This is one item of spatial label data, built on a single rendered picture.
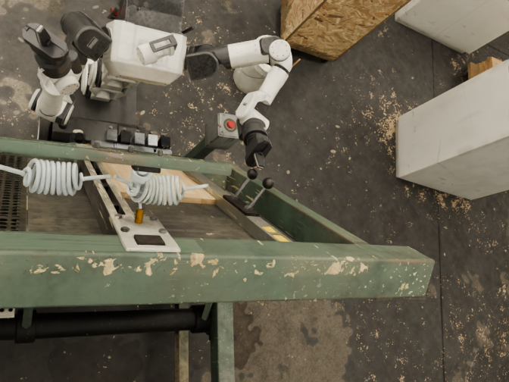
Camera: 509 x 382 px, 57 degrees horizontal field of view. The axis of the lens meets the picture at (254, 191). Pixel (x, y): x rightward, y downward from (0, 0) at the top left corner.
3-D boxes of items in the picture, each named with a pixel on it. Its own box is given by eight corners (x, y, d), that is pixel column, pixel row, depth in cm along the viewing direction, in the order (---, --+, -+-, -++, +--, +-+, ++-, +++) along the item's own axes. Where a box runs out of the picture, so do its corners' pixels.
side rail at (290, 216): (236, 190, 223) (240, 167, 221) (392, 300, 128) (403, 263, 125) (224, 189, 220) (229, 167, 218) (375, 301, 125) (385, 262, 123)
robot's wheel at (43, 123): (40, 108, 267) (40, 116, 250) (49, 109, 269) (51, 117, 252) (36, 142, 272) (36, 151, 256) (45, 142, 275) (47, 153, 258)
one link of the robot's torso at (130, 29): (94, -2, 182) (109, -27, 151) (178, 19, 198) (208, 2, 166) (85, 75, 185) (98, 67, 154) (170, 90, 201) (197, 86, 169)
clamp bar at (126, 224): (94, 163, 192) (101, 104, 187) (172, 302, 89) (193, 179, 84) (68, 160, 187) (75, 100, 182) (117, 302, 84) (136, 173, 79)
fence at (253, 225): (188, 173, 210) (189, 164, 210) (291, 256, 128) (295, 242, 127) (177, 172, 208) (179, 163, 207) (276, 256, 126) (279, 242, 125)
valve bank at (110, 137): (167, 145, 243) (182, 128, 223) (167, 171, 239) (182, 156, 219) (64, 131, 220) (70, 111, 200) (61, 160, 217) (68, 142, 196)
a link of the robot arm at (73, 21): (53, 44, 161) (68, 7, 157) (77, 52, 168) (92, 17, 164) (65, 60, 155) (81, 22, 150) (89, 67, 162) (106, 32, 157)
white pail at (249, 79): (269, 69, 360) (303, 37, 320) (266, 104, 350) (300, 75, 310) (232, 55, 347) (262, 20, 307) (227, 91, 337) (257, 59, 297)
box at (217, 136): (226, 129, 241) (241, 115, 225) (226, 151, 237) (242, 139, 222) (204, 125, 235) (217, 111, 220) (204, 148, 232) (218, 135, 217)
